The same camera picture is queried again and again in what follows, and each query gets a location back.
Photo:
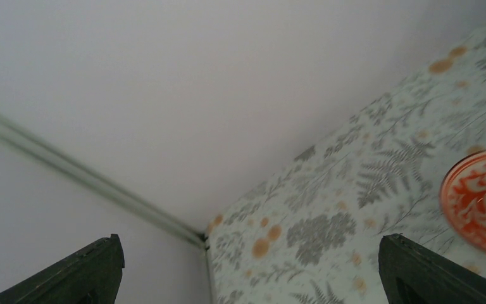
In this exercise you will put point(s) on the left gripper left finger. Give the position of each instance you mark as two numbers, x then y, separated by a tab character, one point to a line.
90	275

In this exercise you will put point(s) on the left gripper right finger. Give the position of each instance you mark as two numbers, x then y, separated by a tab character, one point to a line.
411	273

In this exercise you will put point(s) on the red white patterned bowl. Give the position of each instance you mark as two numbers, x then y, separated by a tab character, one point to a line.
462	199

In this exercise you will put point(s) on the floral table mat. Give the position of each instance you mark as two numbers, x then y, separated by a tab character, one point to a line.
310	234

